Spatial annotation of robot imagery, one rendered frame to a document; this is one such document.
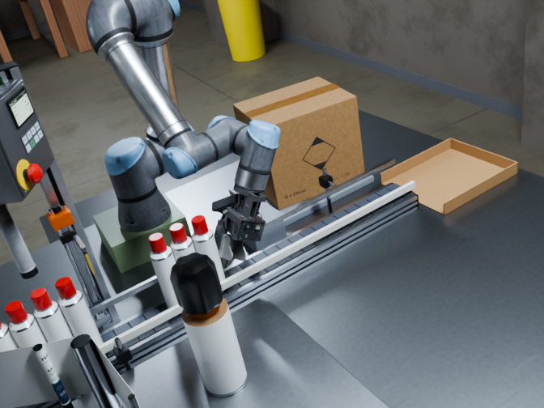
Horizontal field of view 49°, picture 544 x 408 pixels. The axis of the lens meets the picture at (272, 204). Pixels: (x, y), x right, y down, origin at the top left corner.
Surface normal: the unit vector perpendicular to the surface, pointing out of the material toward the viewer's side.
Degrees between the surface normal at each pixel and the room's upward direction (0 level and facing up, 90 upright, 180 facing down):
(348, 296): 0
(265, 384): 0
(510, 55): 90
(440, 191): 0
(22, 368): 90
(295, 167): 90
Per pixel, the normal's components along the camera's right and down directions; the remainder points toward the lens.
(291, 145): 0.40, 0.41
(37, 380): 0.07, 0.51
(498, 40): -0.86, 0.38
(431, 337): -0.17, -0.85
